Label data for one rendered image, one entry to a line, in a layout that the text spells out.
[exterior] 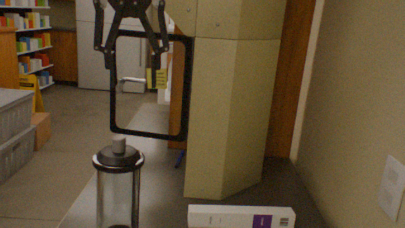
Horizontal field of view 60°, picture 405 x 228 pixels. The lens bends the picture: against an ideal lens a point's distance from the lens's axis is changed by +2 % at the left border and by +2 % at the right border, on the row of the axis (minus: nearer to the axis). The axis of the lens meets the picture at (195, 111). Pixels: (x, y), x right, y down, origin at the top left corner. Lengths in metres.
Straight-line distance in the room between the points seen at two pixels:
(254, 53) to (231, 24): 0.12
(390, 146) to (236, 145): 0.40
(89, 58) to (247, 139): 5.27
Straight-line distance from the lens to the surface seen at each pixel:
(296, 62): 1.34
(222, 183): 1.04
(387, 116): 0.86
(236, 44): 0.92
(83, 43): 6.17
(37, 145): 3.81
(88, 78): 6.25
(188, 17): 0.92
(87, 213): 1.00
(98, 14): 0.71
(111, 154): 0.74
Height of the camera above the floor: 1.48
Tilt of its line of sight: 17 degrees down
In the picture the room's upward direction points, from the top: 4 degrees clockwise
